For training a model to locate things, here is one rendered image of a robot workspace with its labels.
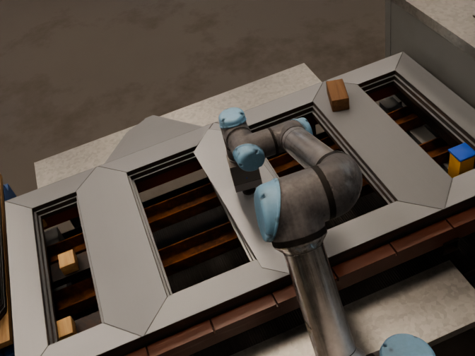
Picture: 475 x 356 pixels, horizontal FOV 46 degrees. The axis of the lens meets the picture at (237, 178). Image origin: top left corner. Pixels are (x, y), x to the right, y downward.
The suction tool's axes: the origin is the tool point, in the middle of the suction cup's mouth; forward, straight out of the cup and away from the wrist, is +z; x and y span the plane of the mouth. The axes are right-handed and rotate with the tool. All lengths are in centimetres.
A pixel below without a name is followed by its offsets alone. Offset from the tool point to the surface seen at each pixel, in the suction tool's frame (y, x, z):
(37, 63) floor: 125, -290, 85
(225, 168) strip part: 5.4, -13.4, -0.7
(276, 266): -0.8, 30.7, -0.4
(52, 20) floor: 115, -358, 85
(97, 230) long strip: 49.0, -1.5, -0.5
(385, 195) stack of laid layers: -38.6, 14.3, 2.1
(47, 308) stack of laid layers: 65, 22, 1
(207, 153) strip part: 9.8, -23.4, -0.5
